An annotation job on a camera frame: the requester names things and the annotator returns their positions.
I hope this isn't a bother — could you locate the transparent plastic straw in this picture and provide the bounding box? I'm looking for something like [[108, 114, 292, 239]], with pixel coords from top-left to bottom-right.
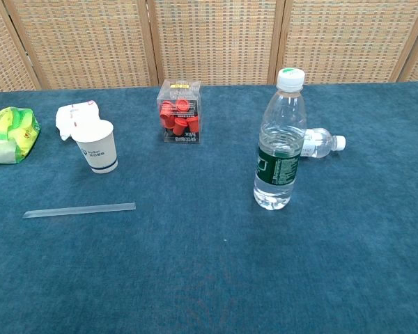
[[22, 202, 137, 219]]

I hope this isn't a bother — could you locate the white paper cup blue print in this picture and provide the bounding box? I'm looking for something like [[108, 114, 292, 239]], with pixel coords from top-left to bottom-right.
[[71, 120, 119, 174]]

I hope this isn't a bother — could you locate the clear box of red caps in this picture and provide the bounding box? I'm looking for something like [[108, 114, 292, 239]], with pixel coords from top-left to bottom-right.
[[156, 79, 202, 144]]

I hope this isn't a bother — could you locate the water bottle with green label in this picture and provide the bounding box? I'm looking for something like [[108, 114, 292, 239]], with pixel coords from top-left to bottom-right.
[[253, 67, 307, 211]]

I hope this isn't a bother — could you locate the small water bottle white label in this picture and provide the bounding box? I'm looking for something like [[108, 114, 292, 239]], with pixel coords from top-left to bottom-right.
[[300, 127, 347, 159]]

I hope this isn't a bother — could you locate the crumpled white wrapper red print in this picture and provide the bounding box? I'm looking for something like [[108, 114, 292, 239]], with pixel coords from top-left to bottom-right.
[[55, 100, 104, 142]]

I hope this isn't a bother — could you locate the green yellow snack bag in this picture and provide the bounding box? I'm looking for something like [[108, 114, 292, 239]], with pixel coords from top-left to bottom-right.
[[0, 106, 42, 165]]

